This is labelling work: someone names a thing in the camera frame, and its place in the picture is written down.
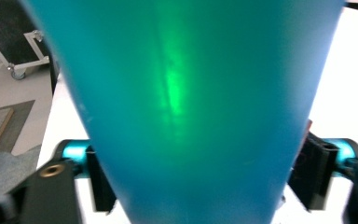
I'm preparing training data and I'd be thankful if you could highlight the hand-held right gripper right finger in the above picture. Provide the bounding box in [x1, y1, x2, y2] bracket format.
[286, 132, 357, 212]

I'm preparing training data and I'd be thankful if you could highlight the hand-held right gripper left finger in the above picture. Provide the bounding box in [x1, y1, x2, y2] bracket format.
[55, 138, 118, 216]

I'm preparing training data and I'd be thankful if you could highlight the blue bottle with white cap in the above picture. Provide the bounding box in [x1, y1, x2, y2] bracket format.
[20, 0, 347, 224]

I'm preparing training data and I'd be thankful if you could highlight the white frame with caster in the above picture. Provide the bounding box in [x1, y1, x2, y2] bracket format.
[0, 26, 50, 81]

